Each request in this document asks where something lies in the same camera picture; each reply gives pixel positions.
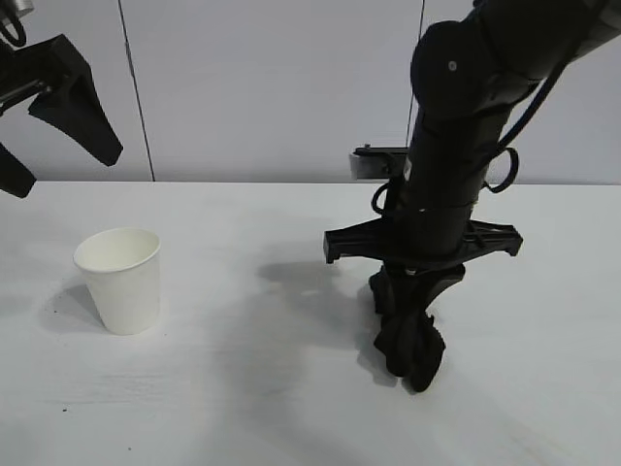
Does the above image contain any black cloth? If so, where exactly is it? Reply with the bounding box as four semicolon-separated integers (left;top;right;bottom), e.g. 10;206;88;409
372;276;447;394

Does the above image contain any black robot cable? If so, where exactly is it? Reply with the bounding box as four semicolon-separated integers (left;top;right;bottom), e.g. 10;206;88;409
482;46;583;194
372;178;405;217

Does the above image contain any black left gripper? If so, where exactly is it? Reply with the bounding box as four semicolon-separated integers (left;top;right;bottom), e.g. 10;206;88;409
0;34;124;199

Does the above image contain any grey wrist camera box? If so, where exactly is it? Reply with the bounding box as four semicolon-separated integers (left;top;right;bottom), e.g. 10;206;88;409
348;144;413;182

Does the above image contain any white paper cup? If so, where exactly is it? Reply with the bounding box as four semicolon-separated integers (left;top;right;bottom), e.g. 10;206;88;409
73;227;162;337

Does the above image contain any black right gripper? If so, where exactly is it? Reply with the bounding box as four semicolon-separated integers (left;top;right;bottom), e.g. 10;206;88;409
323;206;526;317

